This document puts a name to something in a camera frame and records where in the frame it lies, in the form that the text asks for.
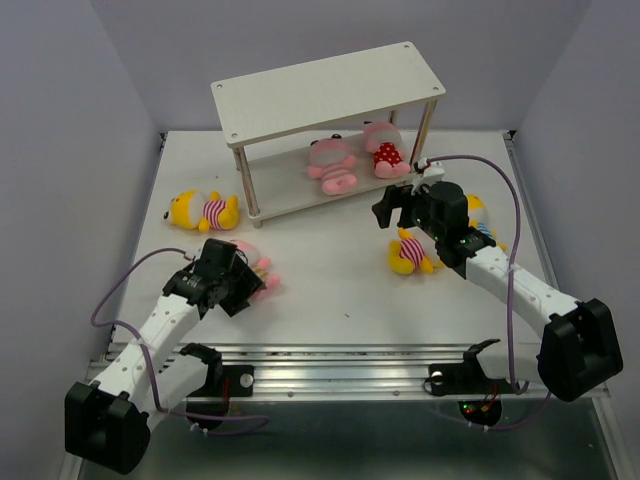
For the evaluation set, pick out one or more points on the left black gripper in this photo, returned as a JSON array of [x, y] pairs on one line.
[[248, 284]]

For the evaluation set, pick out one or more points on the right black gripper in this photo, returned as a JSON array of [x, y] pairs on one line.
[[394, 197]]

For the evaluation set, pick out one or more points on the pink plush orange-striped shirt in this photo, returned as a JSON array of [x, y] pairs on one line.
[[261, 265]]

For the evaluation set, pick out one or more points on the yellow plush pink-striped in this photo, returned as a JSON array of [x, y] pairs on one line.
[[407, 254], [195, 210]]

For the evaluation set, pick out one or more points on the pink plush red polka-dot dress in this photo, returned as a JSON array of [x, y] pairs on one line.
[[385, 143]]

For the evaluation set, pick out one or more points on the yellow plush blue-striped shirt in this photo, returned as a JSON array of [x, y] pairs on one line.
[[479, 219]]

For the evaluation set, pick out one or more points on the pink plush pink-striped shirt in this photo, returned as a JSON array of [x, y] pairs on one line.
[[331, 161]]

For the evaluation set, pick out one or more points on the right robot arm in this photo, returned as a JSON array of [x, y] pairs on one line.
[[578, 347]]

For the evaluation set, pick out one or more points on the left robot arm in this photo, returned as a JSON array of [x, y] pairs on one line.
[[109, 421]]

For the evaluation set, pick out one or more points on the white two-tier shelf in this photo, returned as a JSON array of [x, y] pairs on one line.
[[318, 95]]

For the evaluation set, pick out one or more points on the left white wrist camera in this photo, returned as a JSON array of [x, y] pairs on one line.
[[191, 257]]

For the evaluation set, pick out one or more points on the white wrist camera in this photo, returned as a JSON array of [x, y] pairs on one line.
[[191, 257], [426, 173]]

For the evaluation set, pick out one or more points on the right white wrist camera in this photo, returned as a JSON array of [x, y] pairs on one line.
[[426, 173]]

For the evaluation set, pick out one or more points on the aluminium mounting rail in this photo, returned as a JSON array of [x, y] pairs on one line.
[[324, 372]]

